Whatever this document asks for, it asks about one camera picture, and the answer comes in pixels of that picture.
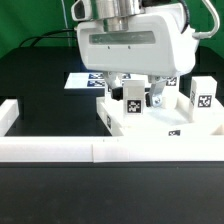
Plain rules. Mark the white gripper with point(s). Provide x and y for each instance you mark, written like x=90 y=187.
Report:
x=155 y=44

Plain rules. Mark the white square table top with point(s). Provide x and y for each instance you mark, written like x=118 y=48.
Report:
x=159 y=122

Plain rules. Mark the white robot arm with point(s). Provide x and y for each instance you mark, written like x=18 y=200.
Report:
x=114 y=15

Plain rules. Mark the white U-shaped obstacle fence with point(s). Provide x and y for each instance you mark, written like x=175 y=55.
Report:
x=199 y=141

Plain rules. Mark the white marker base plate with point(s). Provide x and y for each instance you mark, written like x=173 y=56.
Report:
x=94 y=80

